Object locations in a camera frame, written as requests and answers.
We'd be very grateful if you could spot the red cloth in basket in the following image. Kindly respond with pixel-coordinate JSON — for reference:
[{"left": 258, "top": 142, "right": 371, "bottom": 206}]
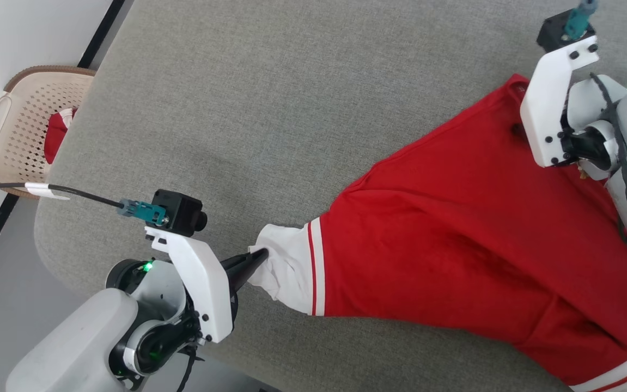
[{"left": 44, "top": 107, "right": 78, "bottom": 165}]

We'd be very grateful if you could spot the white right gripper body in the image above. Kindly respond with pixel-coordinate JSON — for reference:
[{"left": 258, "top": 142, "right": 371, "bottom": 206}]
[{"left": 520, "top": 35, "right": 601, "bottom": 169}]

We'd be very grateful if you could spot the beige plastic laundry basket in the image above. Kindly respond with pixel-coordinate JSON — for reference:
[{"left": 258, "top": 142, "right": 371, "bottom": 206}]
[{"left": 0, "top": 65, "right": 96, "bottom": 200}]

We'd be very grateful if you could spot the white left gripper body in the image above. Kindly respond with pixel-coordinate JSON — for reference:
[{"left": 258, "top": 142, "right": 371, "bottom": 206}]
[{"left": 144, "top": 225, "right": 236, "bottom": 344}]

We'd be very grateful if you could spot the red garment with white stripes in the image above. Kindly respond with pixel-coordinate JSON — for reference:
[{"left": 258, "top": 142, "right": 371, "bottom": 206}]
[{"left": 248, "top": 73, "right": 627, "bottom": 392}]

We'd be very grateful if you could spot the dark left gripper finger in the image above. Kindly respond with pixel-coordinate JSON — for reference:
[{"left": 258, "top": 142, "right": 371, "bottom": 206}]
[
  {"left": 221, "top": 248, "right": 270, "bottom": 273},
  {"left": 228, "top": 258, "right": 265, "bottom": 295}
]

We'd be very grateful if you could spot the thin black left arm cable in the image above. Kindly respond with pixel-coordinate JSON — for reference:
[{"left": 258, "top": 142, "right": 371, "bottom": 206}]
[{"left": 176, "top": 346, "right": 205, "bottom": 392}]

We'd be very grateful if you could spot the black cable with teal plug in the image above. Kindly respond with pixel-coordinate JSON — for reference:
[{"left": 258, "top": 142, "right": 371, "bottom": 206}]
[{"left": 0, "top": 182, "right": 169, "bottom": 227}]

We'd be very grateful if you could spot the teal plug right camera cable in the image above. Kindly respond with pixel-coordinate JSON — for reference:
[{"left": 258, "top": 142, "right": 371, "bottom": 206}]
[{"left": 564, "top": 0, "right": 598, "bottom": 42}]

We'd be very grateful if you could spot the braided black right arm cable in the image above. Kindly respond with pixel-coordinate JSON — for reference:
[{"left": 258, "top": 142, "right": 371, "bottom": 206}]
[{"left": 590, "top": 73, "right": 627, "bottom": 237}]

